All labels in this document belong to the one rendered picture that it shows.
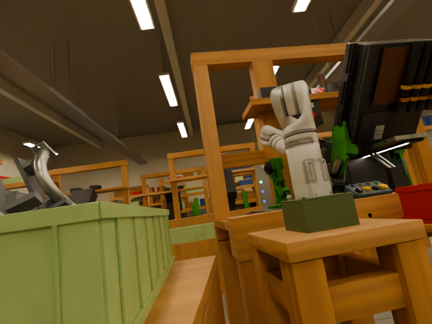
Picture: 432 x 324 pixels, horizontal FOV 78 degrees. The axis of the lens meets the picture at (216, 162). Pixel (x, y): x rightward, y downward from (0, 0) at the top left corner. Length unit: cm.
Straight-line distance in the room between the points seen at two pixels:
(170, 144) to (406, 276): 1131
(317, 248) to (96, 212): 44
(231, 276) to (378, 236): 105
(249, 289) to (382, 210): 58
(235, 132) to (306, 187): 1113
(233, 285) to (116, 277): 130
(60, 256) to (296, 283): 43
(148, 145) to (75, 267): 1164
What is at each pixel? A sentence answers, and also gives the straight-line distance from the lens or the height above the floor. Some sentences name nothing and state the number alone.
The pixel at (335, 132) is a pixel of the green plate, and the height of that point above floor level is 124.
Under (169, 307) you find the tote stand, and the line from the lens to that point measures 50.
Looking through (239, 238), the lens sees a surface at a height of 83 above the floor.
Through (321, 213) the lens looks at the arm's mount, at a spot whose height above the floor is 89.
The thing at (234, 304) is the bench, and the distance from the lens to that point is 163.
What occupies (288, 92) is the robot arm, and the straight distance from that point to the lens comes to 78.
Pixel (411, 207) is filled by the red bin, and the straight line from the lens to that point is 107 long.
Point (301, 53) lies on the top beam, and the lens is 202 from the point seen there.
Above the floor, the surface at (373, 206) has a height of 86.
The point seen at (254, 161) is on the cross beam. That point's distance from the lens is 172.
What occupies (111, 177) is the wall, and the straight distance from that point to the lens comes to 1210.
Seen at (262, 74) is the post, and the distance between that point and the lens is 184.
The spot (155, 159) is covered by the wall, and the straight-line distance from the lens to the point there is 1173.
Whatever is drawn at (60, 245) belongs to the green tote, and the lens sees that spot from 31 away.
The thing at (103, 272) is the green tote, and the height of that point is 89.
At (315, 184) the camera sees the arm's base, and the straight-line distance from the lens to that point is 73.
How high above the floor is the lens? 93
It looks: 10 degrees up
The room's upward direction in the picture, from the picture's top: 9 degrees counter-clockwise
